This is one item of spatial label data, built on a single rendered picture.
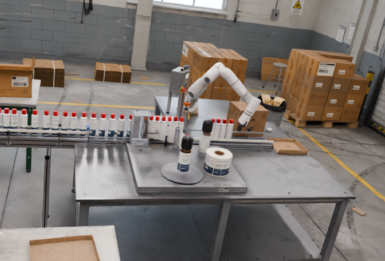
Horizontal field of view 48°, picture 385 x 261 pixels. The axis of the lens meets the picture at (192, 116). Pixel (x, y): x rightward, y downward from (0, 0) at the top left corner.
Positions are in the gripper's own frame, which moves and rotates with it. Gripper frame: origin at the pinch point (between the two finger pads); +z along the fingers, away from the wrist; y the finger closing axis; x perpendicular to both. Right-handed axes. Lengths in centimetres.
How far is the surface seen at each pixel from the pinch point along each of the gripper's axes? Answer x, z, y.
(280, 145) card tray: 50, 0, -4
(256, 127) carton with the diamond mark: 26.4, -4.1, -18.1
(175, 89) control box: -70, -8, -1
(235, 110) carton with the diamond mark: 1.2, -8.9, -26.0
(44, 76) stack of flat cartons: -140, 138, -380
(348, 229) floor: 163, 47, 16
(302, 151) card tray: 62, -8, 13
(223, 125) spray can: -16.2, 2.6, 1.9
